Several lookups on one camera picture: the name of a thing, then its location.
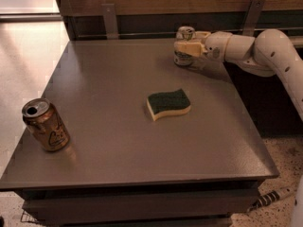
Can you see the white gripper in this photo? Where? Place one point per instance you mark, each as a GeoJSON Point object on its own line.
{"type": "Point", "coordinates": [217, 45]}

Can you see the white green 7up can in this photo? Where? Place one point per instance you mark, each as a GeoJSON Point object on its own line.
{"type": "Point", "coordinates": [181, 57]}

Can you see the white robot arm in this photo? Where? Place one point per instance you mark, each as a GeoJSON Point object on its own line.
{"type": "Point", "coordinates": [271, 53]}

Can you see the orange soda can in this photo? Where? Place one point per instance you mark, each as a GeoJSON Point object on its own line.
{"type": "Point", "coordinates": [45, 124]}

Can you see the green yellow sponge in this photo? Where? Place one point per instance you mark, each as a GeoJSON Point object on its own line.
{"type": "Point", "coordinates": [168, 104]}

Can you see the grey cabinet drawer front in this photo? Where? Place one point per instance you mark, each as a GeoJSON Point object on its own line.
{"type": "Point", "coordinates": [120, 208]}

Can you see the right metal rail bracket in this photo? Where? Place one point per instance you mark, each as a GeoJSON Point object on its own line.
{"type": "Point", "coordinates": [252, 16]}

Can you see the metal rail bracket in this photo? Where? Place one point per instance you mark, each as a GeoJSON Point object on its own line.
{"type": "Point", "coordinates": [252, 16]}
{"type": "Point", "coordinates": [110, 21]}

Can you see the left metal rail bracket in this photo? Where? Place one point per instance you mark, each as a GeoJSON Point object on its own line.
{"type": "Point", "coordinates": [110, 21]}

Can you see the horizontal metal rail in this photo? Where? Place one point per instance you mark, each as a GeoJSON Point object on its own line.
{"type": "Point", "coordinates": [159, 35]}

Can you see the wire rack corner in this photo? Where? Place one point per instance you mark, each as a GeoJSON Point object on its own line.
{"type": "Point", "coordinates": [27, 218]}

